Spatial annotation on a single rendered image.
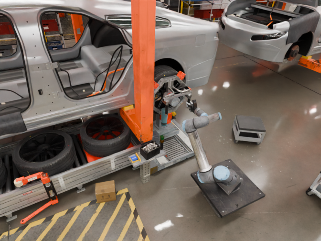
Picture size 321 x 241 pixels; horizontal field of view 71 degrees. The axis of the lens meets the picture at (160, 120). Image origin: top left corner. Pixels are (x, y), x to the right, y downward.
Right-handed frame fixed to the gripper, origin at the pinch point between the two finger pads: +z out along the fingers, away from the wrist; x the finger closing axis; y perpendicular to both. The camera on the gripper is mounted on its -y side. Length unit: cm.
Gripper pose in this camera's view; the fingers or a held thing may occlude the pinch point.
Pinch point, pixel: (187, 101)
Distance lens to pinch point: 300.1
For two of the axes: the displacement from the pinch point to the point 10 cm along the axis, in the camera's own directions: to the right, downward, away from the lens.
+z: -5.1, -5.3, 6.8
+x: 8.6, -2.8, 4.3
